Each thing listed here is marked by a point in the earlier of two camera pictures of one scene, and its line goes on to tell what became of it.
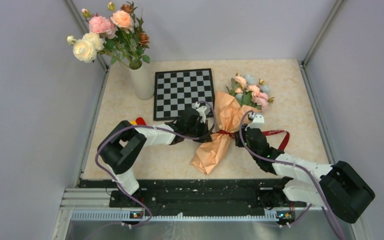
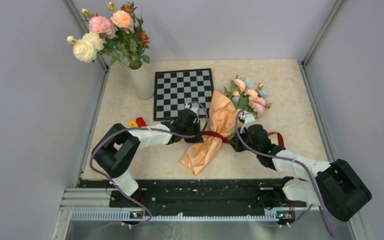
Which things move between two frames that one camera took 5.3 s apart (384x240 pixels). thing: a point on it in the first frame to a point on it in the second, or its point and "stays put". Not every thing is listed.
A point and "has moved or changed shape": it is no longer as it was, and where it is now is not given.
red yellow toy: x=139 y=121 stays put
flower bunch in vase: x=119 y=36 stays put
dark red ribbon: x=223 y=132 to x=224 y=138
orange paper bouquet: x=241 y=96 has moved or changed shape
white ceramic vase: x=143 y=82 stays put
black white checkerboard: x=176 y=90 stays put
